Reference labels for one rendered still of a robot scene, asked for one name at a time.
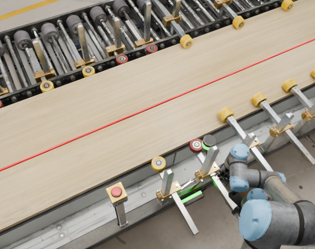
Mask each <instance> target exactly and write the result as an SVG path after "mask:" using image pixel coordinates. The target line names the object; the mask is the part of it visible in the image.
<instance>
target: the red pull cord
mask: <svg viewBox="0 0 315 249"><path fill-rule="evenodd" d="M314 40H315V38H314V39H311V40H309V41H306V42H304V43H301V44H299V45H297V46H294V47H292V48H289V49H287V50H285V51H282V52H280V53H277V54H275V55H273V56H270V57H268V58H265V59H263V60H261V61H258V62H256V63H253V64H251V65H249V66H246V67H244V68H241V69H239V70H236V71H234V72H232V73H229V74H227V75H224V76H222V77H220V78H217V79H215V80H212V81H210V82H208V83H205V84H203V85H200V86H198V87H195V88H193V89H191V90H188V91H186V92H183V93H181V94H179V95H176V96H174V97H171V98H169V99H167V100H164V101H162V102H159V103H157V104H155V105H152V106H150V107H147V108H145V109H143V110H140V111H138V112H135V113H133V114H131V115H128V116H126V117H123V118H121V119H118V120H116V121H114V122H111V123H109V124H106V125H104V126H101V127H99V128H97V129H94V130H92V131H89V132H87V133H85V134H82V135H80V136H77V137H75V138H73V139H70V140H68V141H65V142H63V143H61V144H58V145H56V146H53V147H51V148H49V149H46V150H44V151H41V152H39V153H37V154H34V155H32V156H29V157H27V158H25V159H22V160H20V161H17V162H15V163H12V164H10V165H8V166H5V167H3V168H0V171H3V170H5V169H8V168H10V167H12V166H15V165H17V164H20V163H22V162H25V161H27V160H29V159H32V158H34V157H36V156H39V155H41V154H44V153H46V152H48V151H51V150H53V149H56V148H58V147H60V146H63V145H65V144H68V143H70V142H72V141H75V140H77V139H79V138H82V137H84V136H87V135H89V134H91V133H94V132H96V131H99V130H101V129H103V128H106V127H108V126H111V125H113V124H116V123H118V122H120V121H123V120H125V119H127V118H130V117H132V116H135V115H137V114H139V113H142V112H144V111H147V110H149V109H151V108H154V107H156V106H159V105H161V104H163V103H166V102H168V101H170V100H173V99H175V98H178V97H180V96H182V95H185V94H187V93H190V92H192V91H194V90H197V89H199V88H202V87H204V86H206V85H209V84H211V83H214V82H216V81H218V80H221V79H223V78H226V77H228V76H230V75H233V74H235V73H238V72H240V71H242V70H245V69H247V68H249V67H252V66H254V65H257V64H259V63H261V62H264V61H266V60H269V59H271V58H273V57H276V56H278V55H281V54H283V53H285V52H288V51H290V50H292V49H295V48H297V47H300V46H302V45H304V44H307V43H309V42H312V41H314Z"/></svg>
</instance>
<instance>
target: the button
mask: <svg viewBox="0 0 315 249"><path fill-rule="evenodd" d="M120 194H121V189H120V188H119V187H114V188H113V189H112V195H113V196H115V197H117V196H119V195H120Z"/></svg>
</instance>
